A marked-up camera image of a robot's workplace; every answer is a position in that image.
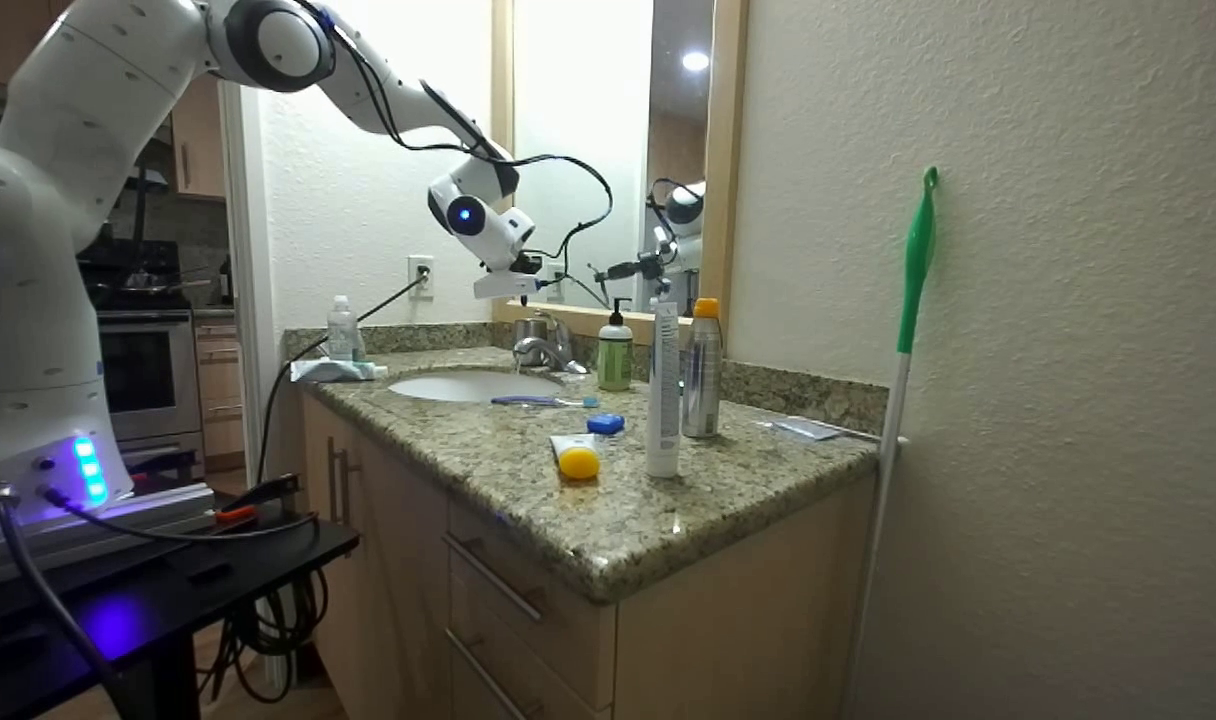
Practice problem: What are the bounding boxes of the orange black clamp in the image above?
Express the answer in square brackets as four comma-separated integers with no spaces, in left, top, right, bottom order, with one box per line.
[212,477,299,531]

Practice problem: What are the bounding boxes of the green white mop handle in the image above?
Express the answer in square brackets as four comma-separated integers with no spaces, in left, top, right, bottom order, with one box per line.
[838,163,938,720]

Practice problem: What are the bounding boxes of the tall white tube bottle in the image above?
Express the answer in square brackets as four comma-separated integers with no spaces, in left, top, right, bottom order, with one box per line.
[648,286,681,479]

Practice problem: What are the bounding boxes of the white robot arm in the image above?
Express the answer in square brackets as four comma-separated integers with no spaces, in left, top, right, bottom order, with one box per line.
[0,0,541,503]

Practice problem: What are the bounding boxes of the silver spray can orange cap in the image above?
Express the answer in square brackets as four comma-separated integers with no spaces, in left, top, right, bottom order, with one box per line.
[684,296,719,439]

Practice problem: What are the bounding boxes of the wall power outlet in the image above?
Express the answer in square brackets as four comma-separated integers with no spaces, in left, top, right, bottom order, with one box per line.
[406,250,435,299]

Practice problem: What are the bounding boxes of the green soap pump bottle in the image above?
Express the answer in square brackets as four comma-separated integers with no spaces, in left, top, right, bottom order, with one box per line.
[596,306,633,393]

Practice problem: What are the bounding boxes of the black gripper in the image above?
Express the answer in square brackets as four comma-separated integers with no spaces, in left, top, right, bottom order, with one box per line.
[512,250,563,302]

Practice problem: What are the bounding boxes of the white tube yellow cap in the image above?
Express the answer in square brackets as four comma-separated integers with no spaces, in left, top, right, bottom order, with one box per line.
[551,436,598,485]

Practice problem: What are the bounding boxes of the white oval sink basin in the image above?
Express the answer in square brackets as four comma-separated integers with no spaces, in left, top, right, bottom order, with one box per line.
[392,369,563,403]

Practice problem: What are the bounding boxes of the kitchen oven stove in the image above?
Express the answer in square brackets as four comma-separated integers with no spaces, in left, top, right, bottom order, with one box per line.
[79,241,201,450]

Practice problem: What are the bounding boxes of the clear plastic bottle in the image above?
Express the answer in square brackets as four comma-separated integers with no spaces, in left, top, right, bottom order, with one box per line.
[323,296,356,358]

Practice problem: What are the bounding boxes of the wood framed mirror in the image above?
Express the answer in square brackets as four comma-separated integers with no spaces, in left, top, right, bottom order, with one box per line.
[492,0,747,333]

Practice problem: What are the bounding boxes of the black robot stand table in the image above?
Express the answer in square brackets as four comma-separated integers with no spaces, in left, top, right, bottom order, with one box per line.
[0,525,361,720]

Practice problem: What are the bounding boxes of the wooden vanity cabinet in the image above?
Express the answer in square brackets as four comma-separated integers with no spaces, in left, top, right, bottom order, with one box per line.
[303,388,877,720]

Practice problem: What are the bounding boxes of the clear plastic packet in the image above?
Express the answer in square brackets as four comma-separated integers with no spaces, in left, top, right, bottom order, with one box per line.
[761,415,842,444]

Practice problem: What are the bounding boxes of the black cable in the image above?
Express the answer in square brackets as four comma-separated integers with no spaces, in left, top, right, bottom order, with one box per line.
[249,272,432,493]

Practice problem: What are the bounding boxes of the blue bottle cap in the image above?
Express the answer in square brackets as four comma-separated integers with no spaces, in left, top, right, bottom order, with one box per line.
[588,412,623,436]

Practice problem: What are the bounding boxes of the chrome sink faucet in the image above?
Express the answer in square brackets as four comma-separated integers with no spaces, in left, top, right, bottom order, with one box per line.
[512,316,584,375]

